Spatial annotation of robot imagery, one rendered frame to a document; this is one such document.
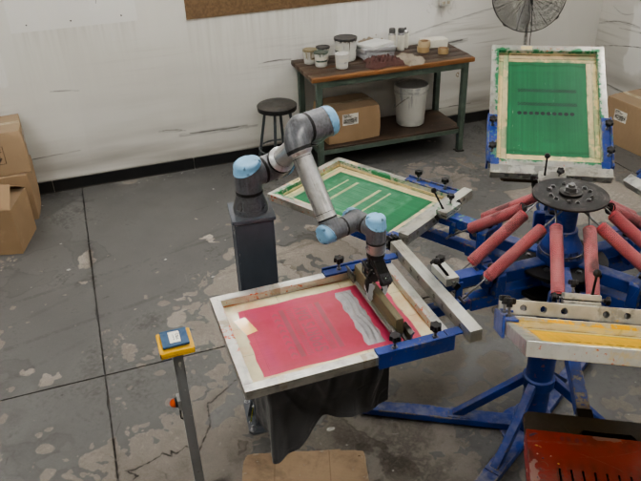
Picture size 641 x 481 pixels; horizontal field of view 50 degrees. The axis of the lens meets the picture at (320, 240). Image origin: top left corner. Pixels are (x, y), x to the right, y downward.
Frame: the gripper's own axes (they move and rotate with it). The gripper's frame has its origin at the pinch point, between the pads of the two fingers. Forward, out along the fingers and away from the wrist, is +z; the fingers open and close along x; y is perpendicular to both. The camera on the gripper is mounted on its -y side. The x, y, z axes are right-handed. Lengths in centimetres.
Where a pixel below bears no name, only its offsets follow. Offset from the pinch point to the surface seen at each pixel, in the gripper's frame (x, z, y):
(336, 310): 14.8, 6.3, 6.5
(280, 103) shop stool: -61, 40, 344
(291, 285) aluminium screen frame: 27.3, 3.1, 25.3
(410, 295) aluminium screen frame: -14.7, 2.8, 0.5
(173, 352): 80, 7, 5
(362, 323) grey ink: 8.4, 5.6, -5.6
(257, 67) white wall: -52, 17, 380
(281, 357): 43.1, 6.3, -12.7
